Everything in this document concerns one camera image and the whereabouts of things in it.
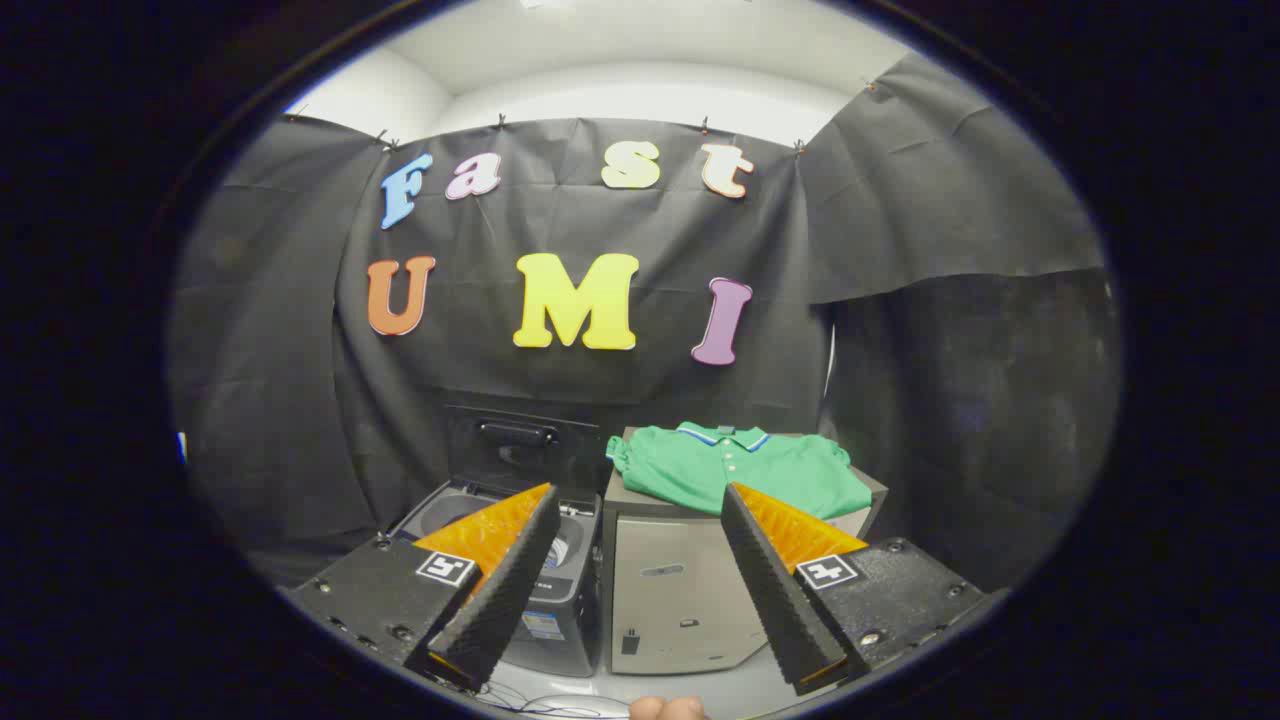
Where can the green polo shirt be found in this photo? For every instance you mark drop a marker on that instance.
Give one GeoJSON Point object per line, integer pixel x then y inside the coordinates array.
{"type": "Point", "coordinates": [790, 475]}

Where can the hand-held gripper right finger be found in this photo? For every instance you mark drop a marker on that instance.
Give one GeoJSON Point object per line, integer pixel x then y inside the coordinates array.
{"type": "Point", "coordinates": [770, 590]}

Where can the black backdrop cloth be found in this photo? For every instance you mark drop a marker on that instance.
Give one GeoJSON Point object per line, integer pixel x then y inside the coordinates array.
{"type": "Point", "coordinates": [560, 220]}

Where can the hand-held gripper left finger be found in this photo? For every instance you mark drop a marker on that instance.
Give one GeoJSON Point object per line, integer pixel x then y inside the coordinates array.
{"type": "Point", "coordinates": [515, 580]}

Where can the grey washing machine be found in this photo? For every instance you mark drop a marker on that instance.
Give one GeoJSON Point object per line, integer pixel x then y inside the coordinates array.
{"type": "Point", "coordinates": [570, 610]}

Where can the grey cabinet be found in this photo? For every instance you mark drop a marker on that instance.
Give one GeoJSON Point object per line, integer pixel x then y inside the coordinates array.
{"type": "Point", "coordinates": [670, 590]}

